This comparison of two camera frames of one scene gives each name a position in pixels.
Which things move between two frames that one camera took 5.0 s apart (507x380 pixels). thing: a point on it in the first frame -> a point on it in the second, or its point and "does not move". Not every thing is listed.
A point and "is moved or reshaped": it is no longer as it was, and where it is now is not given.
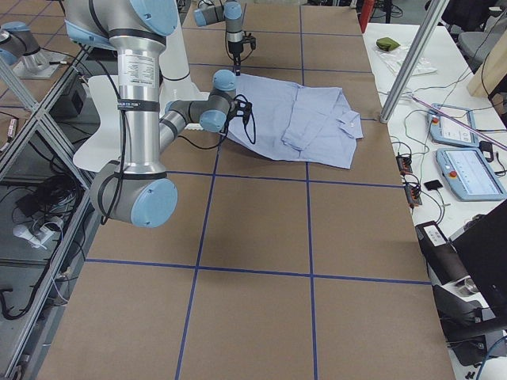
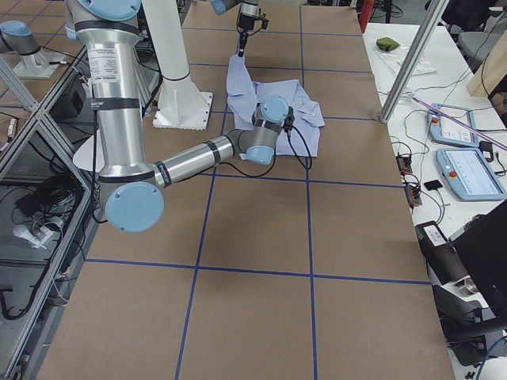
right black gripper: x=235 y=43 -> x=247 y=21
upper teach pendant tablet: x=444 y=131 does not move
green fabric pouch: x=386 y=43 does not move
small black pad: x=433 y=184 does not move
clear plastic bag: x=395 y=58 does not move
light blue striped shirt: x=284 y=120 is moved or reshaped
